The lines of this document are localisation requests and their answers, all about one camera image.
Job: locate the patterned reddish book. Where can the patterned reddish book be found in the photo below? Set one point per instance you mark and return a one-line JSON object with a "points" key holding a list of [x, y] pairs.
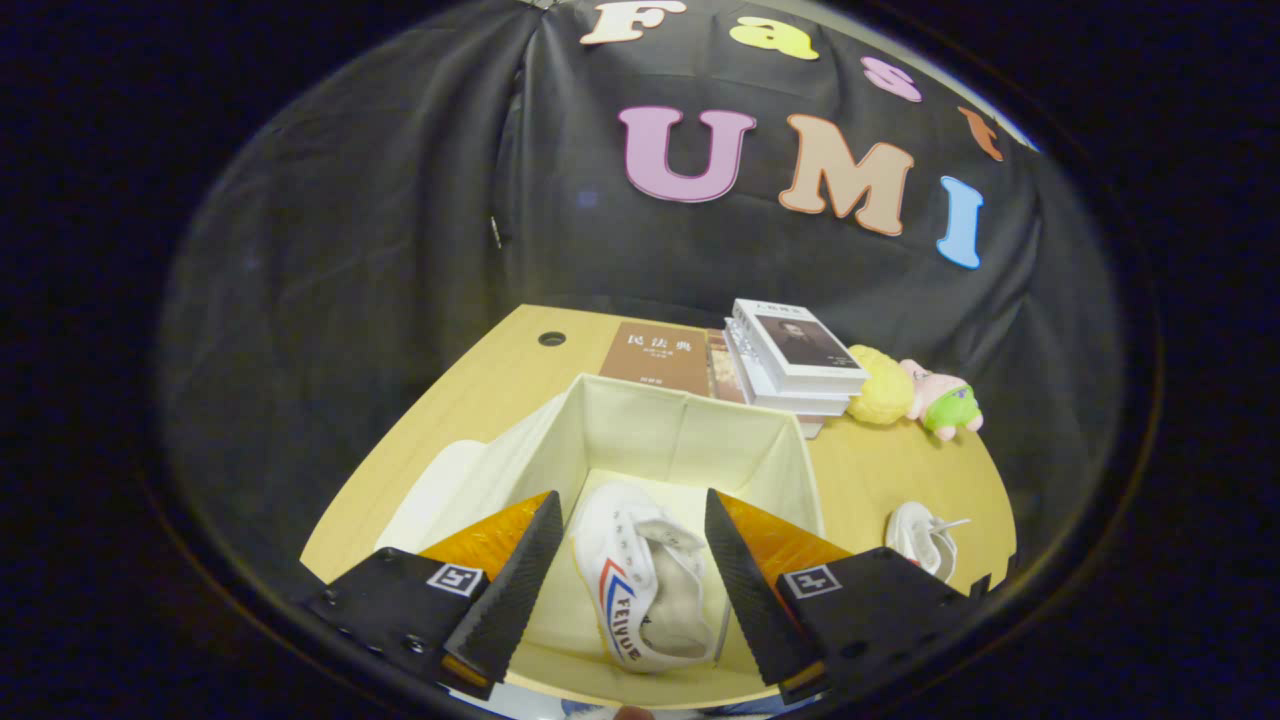
{"points": [[722, 370]]}

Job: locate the pink and green plush toy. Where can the pink and green plush toy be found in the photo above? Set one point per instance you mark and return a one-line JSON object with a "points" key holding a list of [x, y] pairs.
{"points": [[950, 405]]}

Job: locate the grey fabric storage box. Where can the grey fabric storage box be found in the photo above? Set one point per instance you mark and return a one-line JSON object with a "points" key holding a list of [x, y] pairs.
{"points": [[650, 430]]}

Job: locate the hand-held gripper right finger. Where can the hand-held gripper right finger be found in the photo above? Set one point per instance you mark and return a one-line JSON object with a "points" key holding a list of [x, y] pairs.
{"points": [[755, 600]]}

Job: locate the brown book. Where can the brown book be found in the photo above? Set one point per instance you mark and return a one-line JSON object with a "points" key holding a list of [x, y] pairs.
{"points": [[655, 358]]}

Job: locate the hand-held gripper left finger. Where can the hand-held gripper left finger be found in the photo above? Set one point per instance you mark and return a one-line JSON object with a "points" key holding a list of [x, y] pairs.
{"points": [[515, 600]]}

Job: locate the thick white book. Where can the thick white book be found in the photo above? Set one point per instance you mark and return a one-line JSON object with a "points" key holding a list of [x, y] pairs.
{"points": [[812, 427], [775, 395]]}

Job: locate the yellow plush toy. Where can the yellow plush toy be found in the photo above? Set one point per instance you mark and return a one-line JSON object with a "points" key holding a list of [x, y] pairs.
{"points": [[880, 390]]}

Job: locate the white book with portrait cover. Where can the white book with portrait cover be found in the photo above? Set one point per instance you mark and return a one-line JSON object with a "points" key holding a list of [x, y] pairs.
{"points": [[800, 345]]}

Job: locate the white canvas shoe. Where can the white canvas shoe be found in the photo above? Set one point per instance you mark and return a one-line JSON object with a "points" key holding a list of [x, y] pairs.
{"points": [[915, 535], [620, 540]]}

